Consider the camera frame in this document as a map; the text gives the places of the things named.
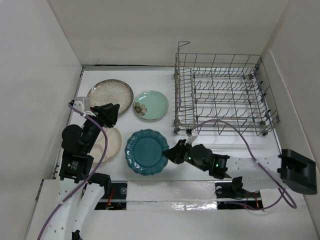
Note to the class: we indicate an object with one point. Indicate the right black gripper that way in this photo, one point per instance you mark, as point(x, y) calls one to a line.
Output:
point(175, 153)

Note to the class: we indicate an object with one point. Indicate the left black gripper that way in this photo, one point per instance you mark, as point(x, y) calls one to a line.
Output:
point(106, 113)

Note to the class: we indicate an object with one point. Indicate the cream lobed plate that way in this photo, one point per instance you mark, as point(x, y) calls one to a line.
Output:
point(113, 146)

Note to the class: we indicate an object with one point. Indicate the teal scalloped plate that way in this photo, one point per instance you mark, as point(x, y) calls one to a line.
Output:
point(144, 152)

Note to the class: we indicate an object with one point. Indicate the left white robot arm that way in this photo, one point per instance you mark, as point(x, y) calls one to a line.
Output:
point(80, 185)

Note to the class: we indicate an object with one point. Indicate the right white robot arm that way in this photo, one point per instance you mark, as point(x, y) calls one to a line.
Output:
point(288, 170)

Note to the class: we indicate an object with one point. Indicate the speckled brown round plate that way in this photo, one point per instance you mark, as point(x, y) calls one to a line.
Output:
point(111, 91)

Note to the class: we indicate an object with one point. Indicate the light green flower plate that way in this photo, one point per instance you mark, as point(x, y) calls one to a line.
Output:
point(151, 105)

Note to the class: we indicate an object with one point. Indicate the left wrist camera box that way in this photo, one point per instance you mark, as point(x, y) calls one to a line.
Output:
point(82, 102)

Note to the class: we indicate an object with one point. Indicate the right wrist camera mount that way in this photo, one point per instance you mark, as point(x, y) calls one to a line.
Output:
point(192, 135)

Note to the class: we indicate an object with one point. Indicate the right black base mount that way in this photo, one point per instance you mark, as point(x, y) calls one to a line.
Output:
point(229, 198)

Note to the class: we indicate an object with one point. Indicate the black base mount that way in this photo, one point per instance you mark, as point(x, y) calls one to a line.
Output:
point(229, 198)
point(116, 199)

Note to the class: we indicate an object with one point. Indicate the grey wire dish rack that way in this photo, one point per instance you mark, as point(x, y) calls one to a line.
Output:
point(221, 92)

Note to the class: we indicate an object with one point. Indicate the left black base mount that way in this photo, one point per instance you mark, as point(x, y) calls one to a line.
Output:
point(116, 199)

